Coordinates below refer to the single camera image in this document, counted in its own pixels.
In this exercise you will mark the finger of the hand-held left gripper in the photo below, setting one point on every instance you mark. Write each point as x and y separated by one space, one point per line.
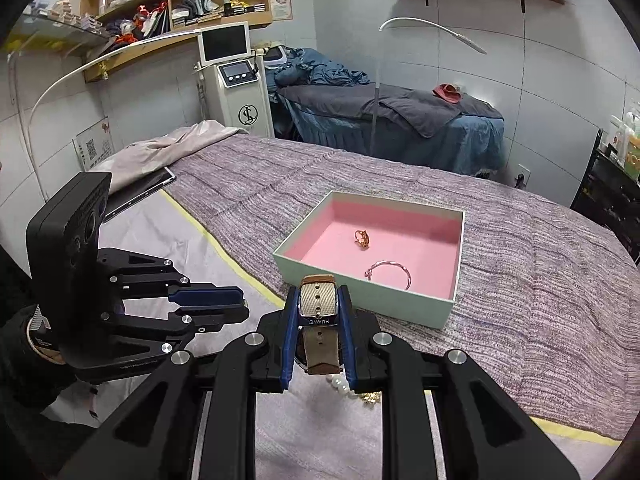
220 320
210 295

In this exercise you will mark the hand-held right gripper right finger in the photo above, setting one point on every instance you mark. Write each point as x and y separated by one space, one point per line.
348 355

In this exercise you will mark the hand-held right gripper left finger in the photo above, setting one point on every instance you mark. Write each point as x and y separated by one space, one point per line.
287 355

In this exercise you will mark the pale green pink-lined jewelry box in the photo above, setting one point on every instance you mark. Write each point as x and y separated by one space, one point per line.
395 237

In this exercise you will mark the person's left forearm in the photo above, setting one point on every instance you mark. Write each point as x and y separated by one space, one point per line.
25 375

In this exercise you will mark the small gold jewelry piece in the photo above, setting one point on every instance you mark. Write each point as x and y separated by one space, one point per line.
369 398

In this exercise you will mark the grey tablet computer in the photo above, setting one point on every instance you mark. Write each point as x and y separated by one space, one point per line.
140 192

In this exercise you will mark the pale pink quilt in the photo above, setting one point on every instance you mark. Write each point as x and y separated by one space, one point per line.
165 147

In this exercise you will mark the grey knit blanket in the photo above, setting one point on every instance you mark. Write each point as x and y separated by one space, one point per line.
525 310

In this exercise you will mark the white curved floor lamp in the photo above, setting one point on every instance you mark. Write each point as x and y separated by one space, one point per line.
75 72
430 22

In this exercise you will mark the white beauty machine with screen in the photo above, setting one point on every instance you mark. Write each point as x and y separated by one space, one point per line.
240 95

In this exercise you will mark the blue-skirted massage bed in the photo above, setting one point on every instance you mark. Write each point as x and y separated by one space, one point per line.
350 125

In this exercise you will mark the crumpled blue duvet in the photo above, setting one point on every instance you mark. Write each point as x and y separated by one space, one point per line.
315 67

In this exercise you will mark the dark grey towel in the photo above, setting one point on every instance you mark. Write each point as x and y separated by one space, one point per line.
425 110

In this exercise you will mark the red folded cloth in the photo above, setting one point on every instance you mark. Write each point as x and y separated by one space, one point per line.
447 92

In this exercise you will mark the black metal trolley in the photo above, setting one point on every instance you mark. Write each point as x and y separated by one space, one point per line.
607 200

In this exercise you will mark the row of cosmetic bottles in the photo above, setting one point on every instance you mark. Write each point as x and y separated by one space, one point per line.
630 145

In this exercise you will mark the white wall sign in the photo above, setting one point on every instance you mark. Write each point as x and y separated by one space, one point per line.
92 145

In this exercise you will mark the glass wall shelf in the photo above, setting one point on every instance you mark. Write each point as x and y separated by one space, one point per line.
55 27

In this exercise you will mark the white wall outlet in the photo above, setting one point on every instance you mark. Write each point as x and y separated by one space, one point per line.
522 175

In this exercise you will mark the small wall poster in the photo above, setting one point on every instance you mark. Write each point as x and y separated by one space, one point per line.
281 0

